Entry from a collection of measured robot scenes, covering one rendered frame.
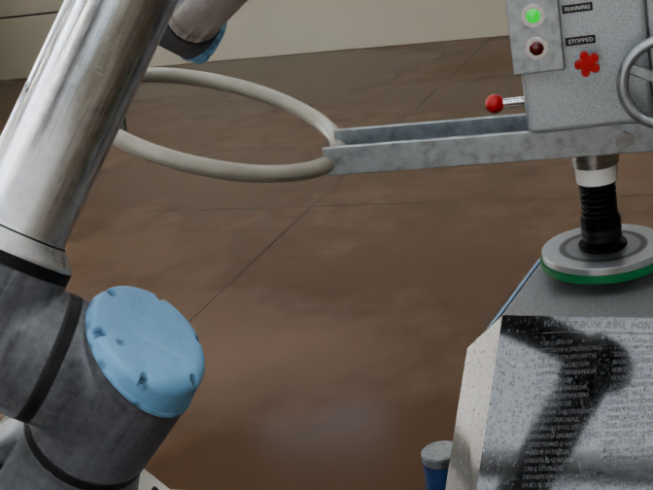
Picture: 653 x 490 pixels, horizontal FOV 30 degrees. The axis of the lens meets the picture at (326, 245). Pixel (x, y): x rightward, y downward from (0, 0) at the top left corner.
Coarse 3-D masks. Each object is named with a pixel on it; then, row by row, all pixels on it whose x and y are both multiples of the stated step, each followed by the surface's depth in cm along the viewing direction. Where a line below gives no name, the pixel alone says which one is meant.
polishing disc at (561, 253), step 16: (624, 224) 221; (560, 240) 218; (576, 240) 217; (640, 240) 212; (544, 256) 213; (560, 256) 212; (576, 256) 210; (592, 256) 209; (608, 256) 208; (624, 256) 207; (640, 256) 206; (576, 272) 206; (592, 272) 204; (608, 272) 203; (624, 272) 203
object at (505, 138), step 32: (352, 128) 219; (384, 128) 218; (416, 128) 217; (448, 128) 216; (480, 128) 214; (512, 128) 213; (608, 128) 199; (640, 128) 198; (352, 160) 210; (384, 160) 208; (416, 160) 207; (448, 160) 206; (480, 160) 205; (512, 160) 204
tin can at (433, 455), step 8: (440, 440) 306; (424, 448) 304; (432, 448) 303; (440, 448) 303; (448, 448) 302; (424, 456) 301; (432, 456) 300; (440, 456) 299; (448, 456) 299; (424, 464) 301; (432, 464) 298; (440, 464) 298; (448, 464) 298; (432, 472) 300; (440, 472) 299; (432, 480) 301; (440, 480) 300; (432, 488) 302; (440, 488) 300
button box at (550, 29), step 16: (512, 0) 188; (528, 0) 187; (544, 0) 187; (512, 16) 189; (512, 32) 190; (528, 32) 189; (544, 32) 189; (560, 32) 188; (512, 48) 191; (560, 48) 189; (528, 64) 191; (544, 64) 191; (560, 64) 190
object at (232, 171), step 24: (168, 72) 234; (192, 72) 237; (264, 96) 237; (288, 96) 236; (312, 120) 230; (120, 144) 198; (144, 144) 197; (336, 144) 217; (192, 168) 196; (216, 168) 196; (240, 168) 197; (264, 168) 199; (288, 168) 201; (312, 168) 205
